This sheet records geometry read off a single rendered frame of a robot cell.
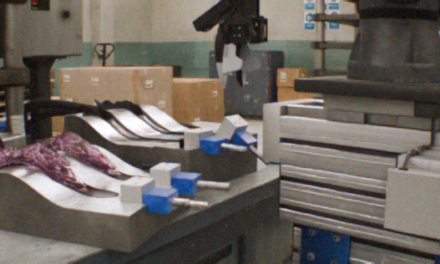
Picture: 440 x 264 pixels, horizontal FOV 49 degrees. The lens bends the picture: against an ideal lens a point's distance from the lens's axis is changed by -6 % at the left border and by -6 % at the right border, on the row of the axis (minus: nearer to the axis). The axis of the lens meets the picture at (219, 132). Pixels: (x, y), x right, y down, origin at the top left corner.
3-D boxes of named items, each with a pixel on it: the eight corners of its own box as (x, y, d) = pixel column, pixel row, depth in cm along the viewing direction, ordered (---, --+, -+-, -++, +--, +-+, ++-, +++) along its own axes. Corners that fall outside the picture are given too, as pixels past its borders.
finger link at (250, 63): (260, 88, 111) (254, 46, 107) (236, 86, 114) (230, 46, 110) (266, 83, 113) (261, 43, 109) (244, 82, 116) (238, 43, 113)
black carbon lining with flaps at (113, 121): (221, 142, 117) (221, 101, 115) (176, 154, 104) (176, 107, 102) (114, 129, 136) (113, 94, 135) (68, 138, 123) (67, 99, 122)
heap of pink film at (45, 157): (128, 170, 93) (126, 129, 92) (76, 195, 76) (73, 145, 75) (18, 160, 101) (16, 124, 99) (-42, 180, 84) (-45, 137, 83)
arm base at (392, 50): (460, 81, 72) (461, 15, 70) (430, 84, 61) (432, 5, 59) (371, 75, 82) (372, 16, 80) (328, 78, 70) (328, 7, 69)
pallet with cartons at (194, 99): (224, 137, 654) (224, 79, 642) (189, 147, 584) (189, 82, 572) (150, 131, 713) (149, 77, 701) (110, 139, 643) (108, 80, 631)
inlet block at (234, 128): (267, 170, 111) (280, 152, 109) (256, 175, 107) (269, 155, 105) (226, 133, 116) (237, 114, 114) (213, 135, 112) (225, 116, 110)
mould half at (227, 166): (257, 170, 119) (257, 113, 117) (189, 195, 98) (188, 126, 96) (108, 148, 147) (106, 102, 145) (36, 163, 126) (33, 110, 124)
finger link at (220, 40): (218, 60, 104) (224, 20, 105) (211, 60, 105) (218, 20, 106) (230, 66, 108) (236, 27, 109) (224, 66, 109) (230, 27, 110)
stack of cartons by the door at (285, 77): (331, 123, 789) (332, 69, 776) (322, 125, 764) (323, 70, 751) (285, 119, 841) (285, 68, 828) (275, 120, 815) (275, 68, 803)
